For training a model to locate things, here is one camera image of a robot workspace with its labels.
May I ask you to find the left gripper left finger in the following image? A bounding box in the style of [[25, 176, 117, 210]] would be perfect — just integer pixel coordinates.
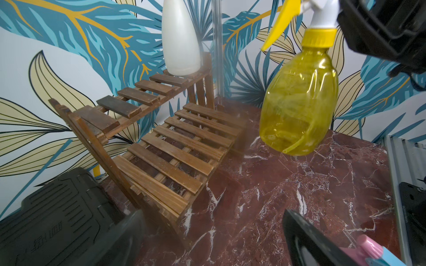
[[71, 210, 146, 266]]

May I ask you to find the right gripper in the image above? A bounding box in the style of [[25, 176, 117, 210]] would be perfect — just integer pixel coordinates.
[[337, 0, 426, 78]]

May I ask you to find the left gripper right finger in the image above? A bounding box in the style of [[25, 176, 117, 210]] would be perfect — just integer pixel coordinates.
[[282, 209, 357, 266]]

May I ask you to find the wooden two-tier shelf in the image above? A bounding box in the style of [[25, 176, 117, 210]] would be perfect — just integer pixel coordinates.
[[49, 52, 246, 250]]

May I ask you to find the yellow spray bottle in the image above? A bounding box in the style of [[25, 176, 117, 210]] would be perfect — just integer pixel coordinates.
[[260, 1, 340, 156]]

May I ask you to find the white pink spray bottle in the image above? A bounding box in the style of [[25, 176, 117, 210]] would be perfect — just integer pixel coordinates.
[[162, 0, 201, 76]]

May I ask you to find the black plastic tool case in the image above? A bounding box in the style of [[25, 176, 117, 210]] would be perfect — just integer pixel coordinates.
[[1, 168, 124, 266]]

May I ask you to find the teal round spray bottle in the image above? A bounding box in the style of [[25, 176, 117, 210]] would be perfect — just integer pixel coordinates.
[[341, 235, 406, 266]]

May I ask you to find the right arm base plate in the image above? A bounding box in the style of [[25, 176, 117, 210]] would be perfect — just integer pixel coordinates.
[[399, 182, 426, 266]]

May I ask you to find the aluminium front rail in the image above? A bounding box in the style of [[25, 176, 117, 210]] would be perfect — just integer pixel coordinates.
[[385, 136, 426, 266]]

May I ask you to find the right corner aluminium post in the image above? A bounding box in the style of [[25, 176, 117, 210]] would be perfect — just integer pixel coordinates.
[[211, 0, 225, 97]]

